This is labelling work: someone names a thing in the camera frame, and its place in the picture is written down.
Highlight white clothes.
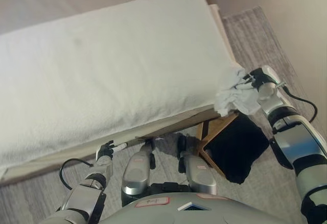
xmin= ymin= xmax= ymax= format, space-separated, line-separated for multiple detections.
xmin=214 ymin=66 xmax=262 ymax=118

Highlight beige upholstered bed frame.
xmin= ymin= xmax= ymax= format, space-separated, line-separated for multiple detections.
xmin=0 ymin=4 xmax=241 ymax=186

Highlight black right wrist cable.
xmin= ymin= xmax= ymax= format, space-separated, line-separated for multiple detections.
xmin=277 ymin=84 xmax=318 ymax=123

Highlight silver robot leg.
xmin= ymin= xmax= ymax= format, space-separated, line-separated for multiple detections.
xmin=176 ymin=133 xmax=218 ymax=196
xmin=121 ymin=139 xmax=157 ymax=197

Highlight silver robot torso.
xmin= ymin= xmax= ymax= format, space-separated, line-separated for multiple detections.
xmin=99 ymin=182 xmax=291 ymax=224

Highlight wooden basket with black liner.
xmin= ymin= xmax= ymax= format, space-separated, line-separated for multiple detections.
xmin=195 ymin=112 xmax=270 ymax=185

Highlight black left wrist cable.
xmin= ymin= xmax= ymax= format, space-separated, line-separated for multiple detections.
xmin=59 ymin=158 xmax=95 ymax=191

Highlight silver right robot leg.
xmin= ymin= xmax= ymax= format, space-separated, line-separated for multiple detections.
xmin=176 ymin=133 xmax=218 ymax=196

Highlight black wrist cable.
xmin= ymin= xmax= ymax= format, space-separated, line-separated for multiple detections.
xmin=277 ymin=84 xmax=318 ymax=123
xmin=59 ymin=158 xmax=95 ymax=191

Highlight beige duvet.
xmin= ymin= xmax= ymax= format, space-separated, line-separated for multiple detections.
xmin=0 ymin=0 xmax=200 ymax=36

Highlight silver left robot leg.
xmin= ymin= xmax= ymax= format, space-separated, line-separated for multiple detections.
xmin=121 ymin=139 xmax=157 ymax=197

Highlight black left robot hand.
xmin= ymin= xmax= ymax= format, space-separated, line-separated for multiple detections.
xmin=95 ymin=140 xmax=128 ymax=160

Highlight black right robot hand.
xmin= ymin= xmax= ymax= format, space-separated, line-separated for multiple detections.
xmin=242 ymin=64 xmax=279 ymax=89

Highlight white fleece blanket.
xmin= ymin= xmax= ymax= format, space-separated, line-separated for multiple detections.
xmin=0 ymin=0 xmax=246 ymax=170

